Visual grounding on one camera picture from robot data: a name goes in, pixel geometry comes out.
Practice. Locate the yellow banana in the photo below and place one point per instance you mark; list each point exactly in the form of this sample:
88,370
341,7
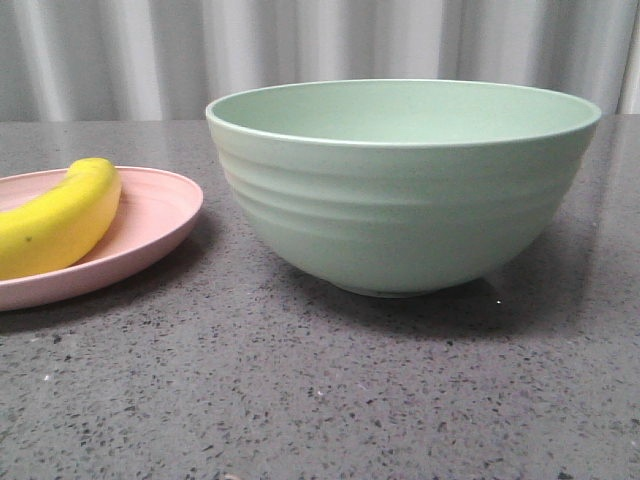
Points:
57,228

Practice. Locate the green ribbed bowl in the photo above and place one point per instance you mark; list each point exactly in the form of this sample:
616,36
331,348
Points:
398,187

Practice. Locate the pink plate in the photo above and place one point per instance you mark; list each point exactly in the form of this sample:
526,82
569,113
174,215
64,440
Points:
157,211

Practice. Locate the grey pleated curtain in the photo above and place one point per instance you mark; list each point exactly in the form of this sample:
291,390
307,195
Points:
165,60

